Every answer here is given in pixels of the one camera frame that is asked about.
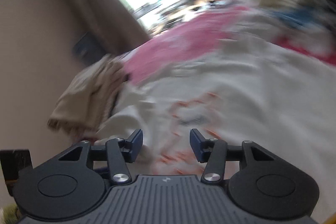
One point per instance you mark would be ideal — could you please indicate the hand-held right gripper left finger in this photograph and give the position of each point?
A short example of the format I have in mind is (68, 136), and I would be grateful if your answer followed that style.
(136, 142)

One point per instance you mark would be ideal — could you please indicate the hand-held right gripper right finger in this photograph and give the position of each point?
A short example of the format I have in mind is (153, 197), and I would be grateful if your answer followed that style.
(196, 142)

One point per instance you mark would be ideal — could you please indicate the white sweatshirt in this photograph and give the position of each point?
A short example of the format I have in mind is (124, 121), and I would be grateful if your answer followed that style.
(249, 95)

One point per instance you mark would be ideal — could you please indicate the folded beige garment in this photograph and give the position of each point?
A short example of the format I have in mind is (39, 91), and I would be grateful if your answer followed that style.
(86, 95)

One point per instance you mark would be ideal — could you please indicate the pink floral blanket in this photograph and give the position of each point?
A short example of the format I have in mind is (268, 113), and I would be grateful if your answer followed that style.
(170, 45)

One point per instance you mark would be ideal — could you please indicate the blue garment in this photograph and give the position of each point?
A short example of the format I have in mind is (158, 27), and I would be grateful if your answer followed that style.
(299, 19)

